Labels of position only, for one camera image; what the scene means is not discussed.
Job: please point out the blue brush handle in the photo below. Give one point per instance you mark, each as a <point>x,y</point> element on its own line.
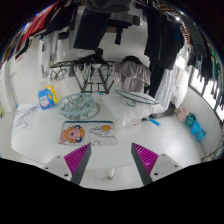
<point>155,122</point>

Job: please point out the pink bucket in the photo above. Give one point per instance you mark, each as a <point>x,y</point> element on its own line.
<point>182,114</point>

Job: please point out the grey folding drying rack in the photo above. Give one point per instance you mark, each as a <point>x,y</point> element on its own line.
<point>90,77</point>

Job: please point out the dark navy hanging trousers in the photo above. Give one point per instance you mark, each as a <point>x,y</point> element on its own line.
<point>91,29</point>

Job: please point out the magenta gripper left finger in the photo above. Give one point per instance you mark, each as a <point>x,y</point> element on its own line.
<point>77,162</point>

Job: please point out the red hanging garment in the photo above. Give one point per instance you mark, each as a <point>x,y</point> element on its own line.
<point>40,21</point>

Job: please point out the blue detergent bag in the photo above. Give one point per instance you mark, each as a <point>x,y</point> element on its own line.
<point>46,99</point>

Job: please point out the pile of wire hangers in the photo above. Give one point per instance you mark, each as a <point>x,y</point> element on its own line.
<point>23,117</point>

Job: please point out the grey shirt on rack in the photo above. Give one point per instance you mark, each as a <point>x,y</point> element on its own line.
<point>133,77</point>

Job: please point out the black hanging clothes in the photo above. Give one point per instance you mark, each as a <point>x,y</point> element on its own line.
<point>164,42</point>

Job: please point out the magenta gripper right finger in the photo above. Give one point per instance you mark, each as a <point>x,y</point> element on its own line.
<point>145,160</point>

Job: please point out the yellow detergent bottle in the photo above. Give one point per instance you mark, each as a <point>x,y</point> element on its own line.
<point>51,89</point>

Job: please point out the white pillow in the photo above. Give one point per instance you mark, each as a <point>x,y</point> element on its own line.
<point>124,113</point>

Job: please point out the teal plastic basket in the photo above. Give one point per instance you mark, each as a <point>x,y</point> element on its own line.
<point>191,118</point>

